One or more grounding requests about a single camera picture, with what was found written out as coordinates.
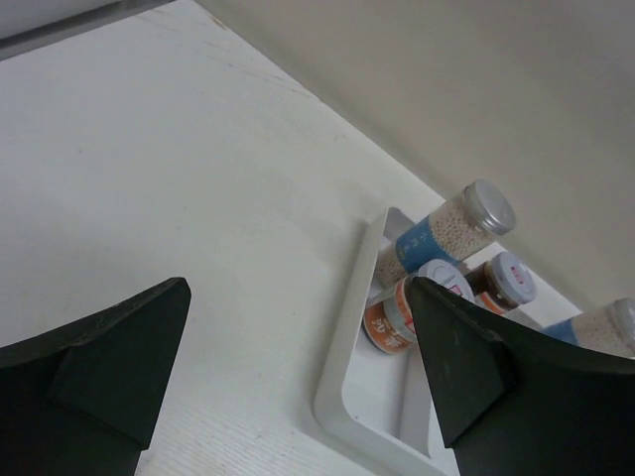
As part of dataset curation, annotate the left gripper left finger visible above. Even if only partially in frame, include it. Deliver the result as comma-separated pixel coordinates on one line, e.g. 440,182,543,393
1,278,191,475

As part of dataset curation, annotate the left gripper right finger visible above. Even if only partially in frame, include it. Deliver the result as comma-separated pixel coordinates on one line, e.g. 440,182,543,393
407,278,634,475

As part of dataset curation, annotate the orange label sauce jar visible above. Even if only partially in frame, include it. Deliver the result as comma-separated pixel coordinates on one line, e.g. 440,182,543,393
465,252,538,315
362,259,475,355

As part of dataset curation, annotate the white peppercorn jar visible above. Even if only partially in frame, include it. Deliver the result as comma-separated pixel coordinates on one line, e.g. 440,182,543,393
375,179,517,288
542,297,634,359

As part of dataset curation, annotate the white divided organizer tray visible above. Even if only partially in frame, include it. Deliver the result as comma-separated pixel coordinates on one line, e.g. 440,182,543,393
313,206,584,476

